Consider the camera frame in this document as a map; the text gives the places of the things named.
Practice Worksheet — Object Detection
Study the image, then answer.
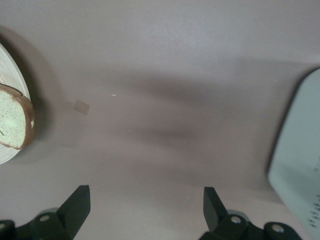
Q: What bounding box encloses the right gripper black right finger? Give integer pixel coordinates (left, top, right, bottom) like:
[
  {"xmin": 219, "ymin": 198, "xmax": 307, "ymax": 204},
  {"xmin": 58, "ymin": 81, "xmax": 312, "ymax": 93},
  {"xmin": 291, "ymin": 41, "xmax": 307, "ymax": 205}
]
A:
[{"xmin": 199, "ymin": 186, "xmax": 302, "ymax": 240}]

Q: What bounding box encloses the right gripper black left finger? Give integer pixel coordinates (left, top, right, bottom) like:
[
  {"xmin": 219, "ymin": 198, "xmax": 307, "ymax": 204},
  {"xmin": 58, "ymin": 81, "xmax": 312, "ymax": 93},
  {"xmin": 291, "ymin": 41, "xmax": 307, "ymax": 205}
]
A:
[{"xmin": 0, "ymin": 184, "xmax": 91, "ymax": 240}]

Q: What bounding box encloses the bread slice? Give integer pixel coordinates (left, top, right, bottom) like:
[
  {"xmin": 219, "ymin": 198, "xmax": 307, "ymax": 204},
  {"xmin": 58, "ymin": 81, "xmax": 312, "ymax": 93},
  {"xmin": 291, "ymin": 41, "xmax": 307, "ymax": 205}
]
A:
[{"xmin": 0, "ymin": 83, "xmax": 35, "ymax": 151}]

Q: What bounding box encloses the round wooden plate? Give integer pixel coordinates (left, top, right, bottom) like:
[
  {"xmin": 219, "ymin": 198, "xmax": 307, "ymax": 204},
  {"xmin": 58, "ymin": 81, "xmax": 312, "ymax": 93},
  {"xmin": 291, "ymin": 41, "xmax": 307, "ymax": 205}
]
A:
[{"xmin": 0, "ymin": 43, "xmax": 32, "ymax": 166}]

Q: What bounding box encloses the silver two-slot toaster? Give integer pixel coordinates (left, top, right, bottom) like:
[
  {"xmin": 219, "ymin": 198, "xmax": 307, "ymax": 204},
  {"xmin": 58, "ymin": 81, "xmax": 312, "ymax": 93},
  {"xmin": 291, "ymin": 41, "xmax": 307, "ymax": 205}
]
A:
[{"xmin": 267, "ymin": 67, "xmax": 320, "ymax": 236}]

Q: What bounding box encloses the small brown tape square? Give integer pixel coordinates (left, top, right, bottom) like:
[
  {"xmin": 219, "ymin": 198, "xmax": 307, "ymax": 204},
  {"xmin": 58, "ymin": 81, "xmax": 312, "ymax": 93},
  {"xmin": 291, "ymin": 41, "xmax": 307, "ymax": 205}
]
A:
[{"xmin": 73, "ymin": 99, "xmax": 91, "ymax": 116}]

